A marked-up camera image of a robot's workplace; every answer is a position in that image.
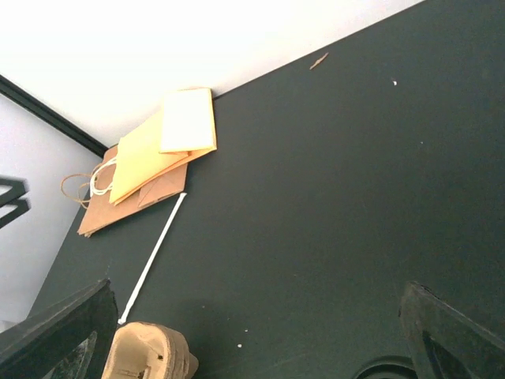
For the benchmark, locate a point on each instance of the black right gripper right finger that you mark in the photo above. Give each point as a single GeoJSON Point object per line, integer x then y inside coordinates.
{"type": "Point", "coordinates": [444, 342]}

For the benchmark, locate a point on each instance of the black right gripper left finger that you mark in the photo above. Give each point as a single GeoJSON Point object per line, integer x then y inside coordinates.
{"type": "Point", "coordinates": [70, 339]}

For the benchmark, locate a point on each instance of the cardboard cup carrier stack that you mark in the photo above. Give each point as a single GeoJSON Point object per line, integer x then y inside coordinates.
{"type": "Point", "coordinates": [151, 351]}

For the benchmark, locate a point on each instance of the yellow paper takeout bag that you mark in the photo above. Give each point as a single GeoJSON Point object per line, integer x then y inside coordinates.
{"type": "Point", "coordinates": [183, 130]}

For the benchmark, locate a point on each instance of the black cup lid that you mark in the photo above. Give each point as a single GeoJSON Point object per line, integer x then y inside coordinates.
{"type": "Point", "coordinates": [387, 367]}

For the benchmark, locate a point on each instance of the white wrapped straw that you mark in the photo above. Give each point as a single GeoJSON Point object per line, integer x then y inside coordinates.
{"type": "Point", "coordinates": [143, 276]}

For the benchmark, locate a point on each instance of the brown flat paper bag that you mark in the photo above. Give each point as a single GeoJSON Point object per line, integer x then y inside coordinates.
{"type": "Point", "coordinates": [100, 213]}

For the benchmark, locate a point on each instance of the small brown debris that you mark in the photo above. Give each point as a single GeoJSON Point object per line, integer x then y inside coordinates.
{"type": "Point", "coordinates": [318, 61]}

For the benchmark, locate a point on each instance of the black frame post left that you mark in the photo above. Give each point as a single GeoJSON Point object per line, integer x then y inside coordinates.
{"type": "Point", "coordinates": [51, 117]}

